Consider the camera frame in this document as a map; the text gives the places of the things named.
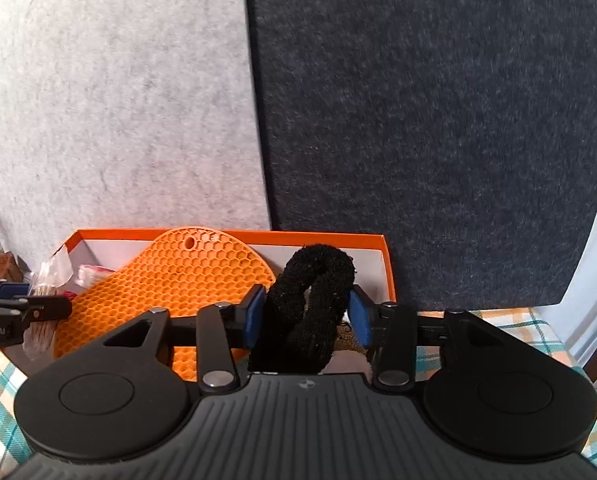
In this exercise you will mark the clear plastic packet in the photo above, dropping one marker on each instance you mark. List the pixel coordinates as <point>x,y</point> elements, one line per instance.
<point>51,275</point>

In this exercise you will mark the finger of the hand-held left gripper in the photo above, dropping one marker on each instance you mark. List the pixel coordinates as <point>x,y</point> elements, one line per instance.
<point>53,309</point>
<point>13,289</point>

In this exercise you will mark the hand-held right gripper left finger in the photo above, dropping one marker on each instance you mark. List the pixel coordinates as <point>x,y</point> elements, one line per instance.
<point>253,315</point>

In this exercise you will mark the red and white plastic packet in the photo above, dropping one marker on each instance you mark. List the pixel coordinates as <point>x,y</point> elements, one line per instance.
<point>94,276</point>

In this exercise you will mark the orange silicone honeycomb mat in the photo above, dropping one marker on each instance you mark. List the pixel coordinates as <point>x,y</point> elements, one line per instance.
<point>178,280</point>

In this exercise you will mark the carved wooden ornament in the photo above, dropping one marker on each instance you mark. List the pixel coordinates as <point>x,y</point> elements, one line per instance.
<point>3,266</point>

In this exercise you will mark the plaid tablecloth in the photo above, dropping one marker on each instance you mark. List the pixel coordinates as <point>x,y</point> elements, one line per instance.
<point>528,330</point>

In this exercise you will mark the orange cardboard box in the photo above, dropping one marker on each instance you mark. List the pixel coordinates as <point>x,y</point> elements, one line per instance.
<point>389,270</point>

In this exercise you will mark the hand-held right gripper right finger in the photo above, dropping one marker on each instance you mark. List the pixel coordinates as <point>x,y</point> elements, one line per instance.
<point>361,320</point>

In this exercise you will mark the light grey felt panel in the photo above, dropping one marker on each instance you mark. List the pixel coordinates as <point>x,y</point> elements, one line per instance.
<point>108,110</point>

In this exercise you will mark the dark grey felt panel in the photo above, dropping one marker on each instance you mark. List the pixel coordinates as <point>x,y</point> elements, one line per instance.
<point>428,135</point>

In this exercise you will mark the black fluffy scrunchie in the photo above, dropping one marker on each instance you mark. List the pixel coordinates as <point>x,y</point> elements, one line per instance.
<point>308,320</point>

